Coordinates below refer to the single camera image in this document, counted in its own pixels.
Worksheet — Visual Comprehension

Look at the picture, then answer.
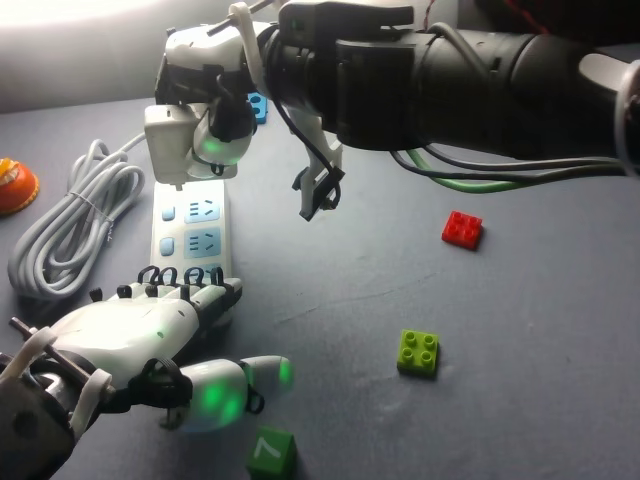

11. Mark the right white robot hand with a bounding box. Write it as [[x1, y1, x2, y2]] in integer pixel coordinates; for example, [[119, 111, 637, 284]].
[[153, 21, 262, 181]]

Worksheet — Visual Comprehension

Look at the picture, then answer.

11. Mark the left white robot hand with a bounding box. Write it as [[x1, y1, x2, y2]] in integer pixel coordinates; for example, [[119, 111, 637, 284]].
[[48, 266, 296, 435]]

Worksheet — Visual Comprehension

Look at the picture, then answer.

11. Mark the white power adapter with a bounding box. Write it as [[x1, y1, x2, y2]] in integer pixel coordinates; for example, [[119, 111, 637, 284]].
[[143, 103, 241, 187]]

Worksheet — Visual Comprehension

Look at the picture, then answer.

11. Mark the white power strip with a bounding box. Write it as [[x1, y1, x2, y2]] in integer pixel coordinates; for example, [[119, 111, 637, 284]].
[[149, 177, 237, 332]]

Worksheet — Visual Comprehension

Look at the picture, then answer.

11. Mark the blue four-hole block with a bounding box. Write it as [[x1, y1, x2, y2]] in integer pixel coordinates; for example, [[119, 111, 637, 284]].
[[246, 91, 271, 124]]

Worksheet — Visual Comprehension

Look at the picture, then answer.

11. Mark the orange toy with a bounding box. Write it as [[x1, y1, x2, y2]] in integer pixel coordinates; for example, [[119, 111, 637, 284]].
[[0, 156, 41, 218]]

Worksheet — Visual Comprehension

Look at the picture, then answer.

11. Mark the green cube number 7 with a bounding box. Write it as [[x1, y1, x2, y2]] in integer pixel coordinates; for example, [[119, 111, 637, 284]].
[[244, 424, 298, 480]]

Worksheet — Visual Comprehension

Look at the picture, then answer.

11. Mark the grey table cloth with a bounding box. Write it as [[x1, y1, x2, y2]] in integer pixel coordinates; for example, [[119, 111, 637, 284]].
[[0, 43, 640, 480]]

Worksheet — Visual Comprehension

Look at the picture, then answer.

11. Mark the lime green toy brick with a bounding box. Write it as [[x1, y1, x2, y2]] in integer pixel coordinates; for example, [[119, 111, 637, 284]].
[[396, 328, 442, 380]]

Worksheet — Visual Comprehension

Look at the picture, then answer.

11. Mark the red toy brick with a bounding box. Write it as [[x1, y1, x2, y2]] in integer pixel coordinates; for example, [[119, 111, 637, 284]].
[[440, 209, 485, 252]]

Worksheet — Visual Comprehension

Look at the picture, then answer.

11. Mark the grey power strip cable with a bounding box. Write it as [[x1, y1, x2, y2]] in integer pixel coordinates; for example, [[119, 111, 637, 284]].
[[6, 131, 152, 301]]

